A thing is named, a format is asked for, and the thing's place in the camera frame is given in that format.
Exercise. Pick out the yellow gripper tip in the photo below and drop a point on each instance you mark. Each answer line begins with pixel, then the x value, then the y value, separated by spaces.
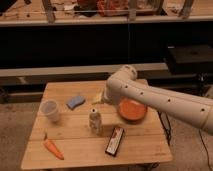
pixel 97 99

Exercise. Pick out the orange bowl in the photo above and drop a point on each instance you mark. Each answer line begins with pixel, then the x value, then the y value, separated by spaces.
pixel 131 110

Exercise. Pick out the translucent plastic cup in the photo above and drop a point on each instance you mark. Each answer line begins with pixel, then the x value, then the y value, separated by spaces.
pixel 49 108

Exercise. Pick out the blue sponge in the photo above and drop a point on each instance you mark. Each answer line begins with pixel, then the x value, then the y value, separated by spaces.
pixel 75 101

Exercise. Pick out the orange carrot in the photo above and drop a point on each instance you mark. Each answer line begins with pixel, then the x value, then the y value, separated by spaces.
pixel 52 148

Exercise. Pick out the wooden shelf with clutter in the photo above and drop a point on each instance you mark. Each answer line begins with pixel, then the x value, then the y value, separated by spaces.
pixel 92 12

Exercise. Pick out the black box on right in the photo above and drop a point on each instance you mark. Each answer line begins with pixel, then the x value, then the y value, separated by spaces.
pixel 196 59

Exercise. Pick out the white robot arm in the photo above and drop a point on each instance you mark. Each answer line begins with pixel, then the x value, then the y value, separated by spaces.
pixel 194 110

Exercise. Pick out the wooden table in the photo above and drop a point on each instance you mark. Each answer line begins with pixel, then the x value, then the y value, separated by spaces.
pixel 143 142

